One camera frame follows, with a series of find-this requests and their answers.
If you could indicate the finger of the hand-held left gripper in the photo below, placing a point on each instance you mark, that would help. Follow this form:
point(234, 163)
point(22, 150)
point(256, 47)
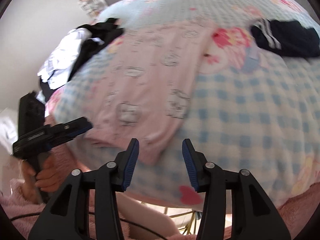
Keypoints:
point(72, 127)

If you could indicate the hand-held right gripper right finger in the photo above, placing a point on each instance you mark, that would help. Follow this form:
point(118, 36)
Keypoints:
point(190, 165)

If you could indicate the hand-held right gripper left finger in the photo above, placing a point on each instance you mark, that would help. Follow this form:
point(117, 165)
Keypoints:
point(131, 165)

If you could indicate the pink printed pajama pants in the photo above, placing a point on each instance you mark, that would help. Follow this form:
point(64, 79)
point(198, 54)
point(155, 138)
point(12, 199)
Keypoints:
point(150, 85)

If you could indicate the pile of black white clothes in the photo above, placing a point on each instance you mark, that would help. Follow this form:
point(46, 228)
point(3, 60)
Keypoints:
point(100, 33)

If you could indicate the person's left hand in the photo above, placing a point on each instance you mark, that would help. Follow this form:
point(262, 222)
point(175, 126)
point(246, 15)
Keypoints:
point(48, 177)

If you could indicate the person's leg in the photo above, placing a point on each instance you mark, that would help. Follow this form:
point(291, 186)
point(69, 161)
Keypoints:
point(147, 217)

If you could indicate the gold metal stand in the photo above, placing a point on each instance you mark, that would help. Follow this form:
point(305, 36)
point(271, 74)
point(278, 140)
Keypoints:
point(192, 220)

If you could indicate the blue checked printed blanket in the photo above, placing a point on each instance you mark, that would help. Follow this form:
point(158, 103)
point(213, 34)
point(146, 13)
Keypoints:
point(250, 105)

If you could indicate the pink fluffy blanket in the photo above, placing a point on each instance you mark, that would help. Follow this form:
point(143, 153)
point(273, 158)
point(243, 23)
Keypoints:
point(300, 210)

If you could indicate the white shelf rack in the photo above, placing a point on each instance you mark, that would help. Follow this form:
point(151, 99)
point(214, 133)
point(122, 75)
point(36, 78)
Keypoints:
point(92, 6)

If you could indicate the navy garment with white stripes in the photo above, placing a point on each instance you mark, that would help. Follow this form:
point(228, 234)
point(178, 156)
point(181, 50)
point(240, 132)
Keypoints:
point(290, 40)

